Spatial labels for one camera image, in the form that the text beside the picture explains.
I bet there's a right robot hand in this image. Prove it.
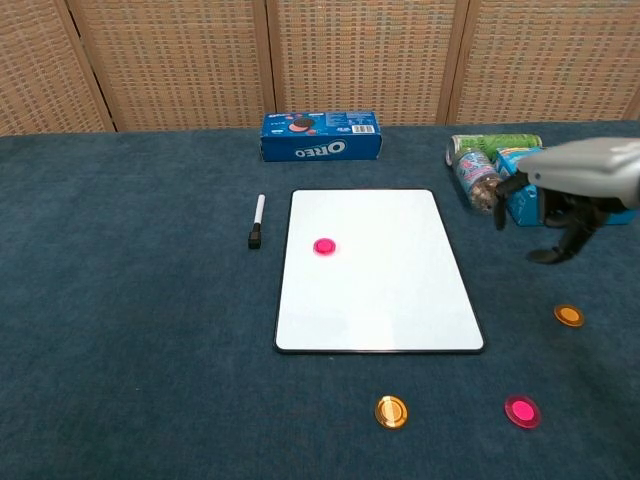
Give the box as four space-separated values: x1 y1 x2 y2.
493 137 640 265

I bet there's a yellow round magnet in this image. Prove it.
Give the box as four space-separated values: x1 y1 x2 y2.
553 303 586 329
374 395 409 430

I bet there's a white magnetic whiteboard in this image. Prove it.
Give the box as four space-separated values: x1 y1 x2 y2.
273 188 487 356

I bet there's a black white marker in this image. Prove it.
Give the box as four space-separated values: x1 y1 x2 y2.
247 194 267 251

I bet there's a light blue cookie box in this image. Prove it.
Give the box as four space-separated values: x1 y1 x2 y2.
493 146 639 228

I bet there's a green drink can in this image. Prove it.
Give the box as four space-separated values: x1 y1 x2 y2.
446 133 544 166

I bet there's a clear plastic snack jar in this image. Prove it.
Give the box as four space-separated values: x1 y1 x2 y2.
452 147 506 216

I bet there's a blue Oreo cookie box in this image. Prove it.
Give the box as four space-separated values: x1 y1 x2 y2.
260 110 384 163

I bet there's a woven bamboo folding screen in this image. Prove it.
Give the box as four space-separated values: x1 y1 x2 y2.
0 0 640 137

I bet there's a teal table cloth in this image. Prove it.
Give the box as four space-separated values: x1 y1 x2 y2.
0 119 640 480

